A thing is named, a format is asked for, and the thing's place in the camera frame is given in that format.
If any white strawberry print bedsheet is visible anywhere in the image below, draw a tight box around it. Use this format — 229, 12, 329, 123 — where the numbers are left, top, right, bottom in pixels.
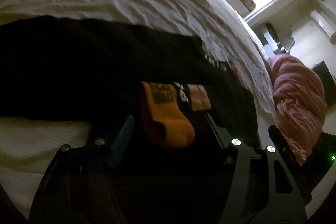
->
1, 0, 276, 223

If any pink rumpled blanket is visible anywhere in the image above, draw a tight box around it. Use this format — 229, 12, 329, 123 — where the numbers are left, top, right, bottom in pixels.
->
268, 54, 327, 165

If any white air conditioner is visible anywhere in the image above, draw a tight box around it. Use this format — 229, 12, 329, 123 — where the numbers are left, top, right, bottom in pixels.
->
310, 10, 335, 44

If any desk by the window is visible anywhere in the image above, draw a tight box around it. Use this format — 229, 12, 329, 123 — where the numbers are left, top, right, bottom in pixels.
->
261, 23, 295, 55

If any black monitor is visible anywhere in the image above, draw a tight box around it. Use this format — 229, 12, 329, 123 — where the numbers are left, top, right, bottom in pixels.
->
312, 61, 336, 107

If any black garment with orange print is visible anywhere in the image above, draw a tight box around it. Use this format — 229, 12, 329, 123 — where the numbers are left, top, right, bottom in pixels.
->
0, 15, 259, 151

